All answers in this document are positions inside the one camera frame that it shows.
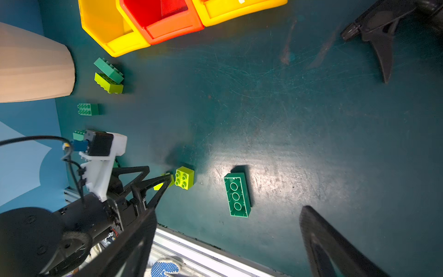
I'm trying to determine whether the lime green lego brick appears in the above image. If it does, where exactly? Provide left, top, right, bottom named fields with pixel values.
left=94, top=73, right=123, bottom=94

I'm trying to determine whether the red spray bottle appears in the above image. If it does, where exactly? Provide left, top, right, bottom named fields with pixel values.
left=340, top=0, right=443, bottom=83

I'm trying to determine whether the dark green lego edge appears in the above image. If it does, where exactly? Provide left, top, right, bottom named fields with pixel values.
left=73, top=130, right=86, bottom=141

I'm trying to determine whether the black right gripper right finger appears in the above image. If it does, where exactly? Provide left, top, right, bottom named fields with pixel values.
left=299, top=205, right=388, bottom=277

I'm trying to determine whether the small lime lego cube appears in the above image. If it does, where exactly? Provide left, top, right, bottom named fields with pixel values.
left=153, top=172, right=175, bottom=191

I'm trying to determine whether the left yellow storage bin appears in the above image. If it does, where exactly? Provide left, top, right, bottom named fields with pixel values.
left=78, top=0, right=151, bottom=58

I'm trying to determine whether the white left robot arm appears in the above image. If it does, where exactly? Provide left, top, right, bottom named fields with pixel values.
left=1, top=166, right=173, bottom=277

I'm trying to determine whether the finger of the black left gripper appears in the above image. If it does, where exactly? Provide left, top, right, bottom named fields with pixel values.
left=110, top=166, right=151, bottom=195
left=130, top=174, right=172, bottom=211

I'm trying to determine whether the right yellow storage bin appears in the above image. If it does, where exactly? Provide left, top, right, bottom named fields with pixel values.
left=192, top=0, right=288, bottom=27

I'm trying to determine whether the yellow storage bin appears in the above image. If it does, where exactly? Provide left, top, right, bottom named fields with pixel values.
left=78, top=0, right=151, bottom=58
left=192, top=0, right=288, bottom=27

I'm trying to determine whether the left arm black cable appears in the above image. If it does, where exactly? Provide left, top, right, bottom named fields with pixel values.
left=0, top=135, right=87, bottom=208

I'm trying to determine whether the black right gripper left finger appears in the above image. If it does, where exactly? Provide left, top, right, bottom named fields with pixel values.
left=76, top=209, right=157, bottom=277

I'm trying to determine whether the blue dotted work glove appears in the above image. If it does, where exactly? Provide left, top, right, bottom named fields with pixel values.
left=151, top=260, right=181, bottom=277

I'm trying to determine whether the dark green lego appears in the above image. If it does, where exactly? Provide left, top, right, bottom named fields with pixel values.
left=77, top=103, right=100, bottom=116
left=224, top=173, right=251, bottom=218

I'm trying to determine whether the dark green lego bottom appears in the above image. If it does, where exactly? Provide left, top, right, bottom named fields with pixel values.
left=224, top=173, right=251, bottom=218

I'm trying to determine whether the red middle storage bin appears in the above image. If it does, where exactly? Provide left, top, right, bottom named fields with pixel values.
left=118, top=0, right=204, bottom=45

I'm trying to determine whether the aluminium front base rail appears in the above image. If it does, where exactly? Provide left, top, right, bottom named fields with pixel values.
left=63, top=186, right=288, bottom=277

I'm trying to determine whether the dark green lego brick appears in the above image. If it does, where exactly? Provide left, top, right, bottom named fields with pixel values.
left=93, top=58, right=124, bottom=84

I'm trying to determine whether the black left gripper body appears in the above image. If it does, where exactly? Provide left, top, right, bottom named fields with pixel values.
left=107, top=173, right=148, bottom=232

